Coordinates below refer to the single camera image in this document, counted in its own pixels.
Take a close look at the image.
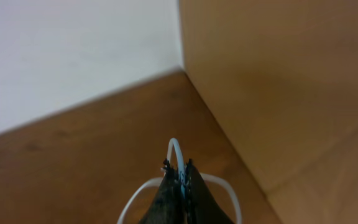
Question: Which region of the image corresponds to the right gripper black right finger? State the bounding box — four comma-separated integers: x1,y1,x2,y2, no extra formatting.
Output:
185,159,234,224

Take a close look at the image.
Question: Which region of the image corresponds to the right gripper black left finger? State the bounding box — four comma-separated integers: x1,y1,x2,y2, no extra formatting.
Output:
139,159,185,224

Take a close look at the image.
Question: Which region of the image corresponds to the white cable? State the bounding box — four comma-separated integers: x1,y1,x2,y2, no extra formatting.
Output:
116,138,242,224

